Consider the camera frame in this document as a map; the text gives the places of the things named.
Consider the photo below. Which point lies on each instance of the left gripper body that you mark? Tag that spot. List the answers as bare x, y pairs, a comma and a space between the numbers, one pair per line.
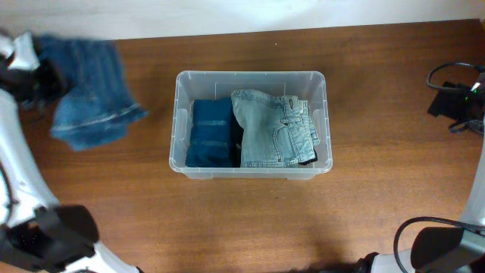
44, 83

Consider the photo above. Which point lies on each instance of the black garment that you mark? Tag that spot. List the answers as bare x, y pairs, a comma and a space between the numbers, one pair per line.
313, 158

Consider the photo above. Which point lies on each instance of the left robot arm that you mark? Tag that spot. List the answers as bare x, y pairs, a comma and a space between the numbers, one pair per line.
38, 233

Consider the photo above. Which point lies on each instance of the clear plastic storage bin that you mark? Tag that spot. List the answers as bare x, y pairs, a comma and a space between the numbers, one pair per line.
193, 85

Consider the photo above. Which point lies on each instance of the teal blue garment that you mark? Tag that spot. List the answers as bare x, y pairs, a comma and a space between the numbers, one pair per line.
210, 138

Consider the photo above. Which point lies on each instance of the light blue jeans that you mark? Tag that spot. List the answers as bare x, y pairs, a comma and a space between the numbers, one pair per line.
279, 131

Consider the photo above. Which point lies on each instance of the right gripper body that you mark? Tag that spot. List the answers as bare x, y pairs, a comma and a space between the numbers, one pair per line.
452, 104

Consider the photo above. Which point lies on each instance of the dark navy garment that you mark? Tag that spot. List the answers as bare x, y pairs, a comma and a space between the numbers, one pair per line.
236, 140

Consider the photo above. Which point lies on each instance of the dark blue jeans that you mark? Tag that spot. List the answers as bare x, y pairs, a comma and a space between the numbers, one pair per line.
98, 107

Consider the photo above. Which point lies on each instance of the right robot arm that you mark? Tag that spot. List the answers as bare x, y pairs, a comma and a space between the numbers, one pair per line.
448, 246

